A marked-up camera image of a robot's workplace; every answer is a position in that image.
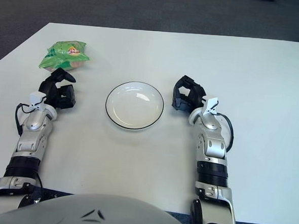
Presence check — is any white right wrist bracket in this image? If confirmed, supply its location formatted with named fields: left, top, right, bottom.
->
left=201, top=95, right=220, bottom=116

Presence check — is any white plate with black rim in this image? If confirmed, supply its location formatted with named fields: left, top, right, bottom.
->
left=103, top=79, right=166, bottom=132

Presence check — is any green snack bag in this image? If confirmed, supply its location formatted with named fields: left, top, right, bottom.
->
left=38, top=39, right=91, bottom=75

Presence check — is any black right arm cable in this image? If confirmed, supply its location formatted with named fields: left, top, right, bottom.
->
left=213, top=112, right=235, bottom=152

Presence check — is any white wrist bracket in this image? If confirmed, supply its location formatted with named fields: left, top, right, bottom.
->
left=29, top=91, right=47, bottom=113
left=201, top=95, right=220, bottom=116

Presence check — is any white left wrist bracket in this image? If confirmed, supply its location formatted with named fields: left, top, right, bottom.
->
left=29, top=91, right=47, bottom=113

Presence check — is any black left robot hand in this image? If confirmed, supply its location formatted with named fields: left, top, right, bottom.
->
left=37, top=66, right=79, bottom=110

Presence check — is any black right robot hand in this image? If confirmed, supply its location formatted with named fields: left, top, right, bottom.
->
left=170, top=74, right=209, bottom=114

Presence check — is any grey robot torso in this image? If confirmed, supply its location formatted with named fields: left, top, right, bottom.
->
left=0, top=188, right=258, bottom=224

